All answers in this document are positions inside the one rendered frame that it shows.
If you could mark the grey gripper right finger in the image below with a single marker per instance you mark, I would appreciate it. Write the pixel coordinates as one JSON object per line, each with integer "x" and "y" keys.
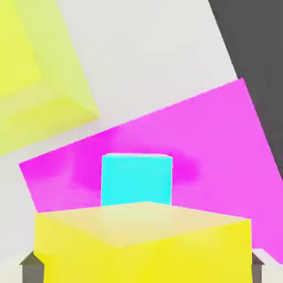
{"x": 257, "y": 272}

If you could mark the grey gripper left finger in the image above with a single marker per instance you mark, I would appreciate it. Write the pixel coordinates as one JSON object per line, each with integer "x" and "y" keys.
{"x": 31, "y": 270}

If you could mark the small yellow cube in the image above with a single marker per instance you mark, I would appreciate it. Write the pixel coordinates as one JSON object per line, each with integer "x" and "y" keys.
{"x": 141, "y": 247}

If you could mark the small cyan cube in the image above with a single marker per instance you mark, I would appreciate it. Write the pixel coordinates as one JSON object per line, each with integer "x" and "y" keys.
{"x": 136, "y": 180}

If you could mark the large magenta box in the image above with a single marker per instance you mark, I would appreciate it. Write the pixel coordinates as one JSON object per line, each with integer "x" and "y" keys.
{"x": 221, "y": 143}

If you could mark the large pale yellow box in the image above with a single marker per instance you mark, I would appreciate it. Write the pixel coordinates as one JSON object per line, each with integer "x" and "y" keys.
{"x": 33, "y": 77}

